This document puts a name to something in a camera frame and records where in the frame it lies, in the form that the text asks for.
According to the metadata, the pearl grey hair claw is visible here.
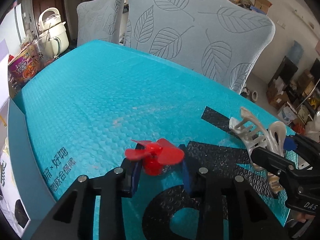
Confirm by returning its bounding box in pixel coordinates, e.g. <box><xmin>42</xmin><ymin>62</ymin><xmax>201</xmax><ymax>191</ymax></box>
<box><xmin>228</xmin><ymin>106</ymin><xmax>287</xmax><ymax>194</ymax></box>

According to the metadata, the red propeller hair clip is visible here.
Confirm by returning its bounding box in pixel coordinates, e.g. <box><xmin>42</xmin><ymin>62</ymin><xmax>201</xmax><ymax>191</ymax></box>
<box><xmin>125</xmin><ymin>138</ymin><xmax>184</xmax><ymax>176</ymax></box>

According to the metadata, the lavender open gift box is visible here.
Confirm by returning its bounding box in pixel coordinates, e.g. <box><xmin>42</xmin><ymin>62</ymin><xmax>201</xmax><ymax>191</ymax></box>
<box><xmin>1</xmin><ymin>40</ymin><xmax>55</xmax><ymax>239</ymax></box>

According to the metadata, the small black object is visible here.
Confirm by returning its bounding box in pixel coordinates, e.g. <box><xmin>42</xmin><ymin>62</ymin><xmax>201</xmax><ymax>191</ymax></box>
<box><xmin>14</xmin><ymin>199</ymin><xmax>29</xmax><ymax>229</ymax></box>

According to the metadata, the cardboard box on cabinet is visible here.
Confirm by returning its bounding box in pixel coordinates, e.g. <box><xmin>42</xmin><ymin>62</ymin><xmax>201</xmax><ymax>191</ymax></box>
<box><xmin>254</xmin><ymin>0</ymin><xmax>272</xmax><ymax>15</ymax></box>

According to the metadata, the instant noodle cup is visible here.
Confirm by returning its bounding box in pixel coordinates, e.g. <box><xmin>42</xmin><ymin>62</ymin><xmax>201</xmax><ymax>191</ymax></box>
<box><xmin>8</xmin><ymin>48</ymin><xmax>38</xmax><ymax>87</ymax></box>

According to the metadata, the near grey leaf chair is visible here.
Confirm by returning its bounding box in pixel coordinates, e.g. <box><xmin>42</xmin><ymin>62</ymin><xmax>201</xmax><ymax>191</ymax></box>
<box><xmin>124</xmin><ymin>0</ymin><xmax>276</xmax><ymax>93</ymax></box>

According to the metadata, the grey leaf chair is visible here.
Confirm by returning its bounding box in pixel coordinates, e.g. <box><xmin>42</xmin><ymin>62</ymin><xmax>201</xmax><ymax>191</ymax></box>
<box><xmin>76</xmin><ymin>0</ymin><xmax>125</xmax><ymax>46</ymax></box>
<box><xmin>124</xmin><ymin>0</ymin><xmax>276</xmax><ymax>93</ymax></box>

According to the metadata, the far grey leaf chair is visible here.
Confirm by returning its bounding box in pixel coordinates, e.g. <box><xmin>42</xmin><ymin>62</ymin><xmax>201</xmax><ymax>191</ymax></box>
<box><xmin>76</xmin><ymin>0</ymin><xmax>125</xmax><ymax>46</ymax></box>

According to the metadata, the white electric kettle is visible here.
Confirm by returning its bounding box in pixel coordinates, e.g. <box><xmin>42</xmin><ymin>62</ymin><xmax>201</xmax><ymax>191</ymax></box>
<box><xmin>38</xmin><ymin>7</ymin><xmax>69</xmax><ymax>57</ymax></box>

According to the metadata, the brown door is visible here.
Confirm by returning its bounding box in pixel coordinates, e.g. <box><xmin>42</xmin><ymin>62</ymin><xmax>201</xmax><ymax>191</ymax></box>
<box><xmin>32</xmin><ymin>0</ymin><xmax>66</xmax><ymax>31</ymax></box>

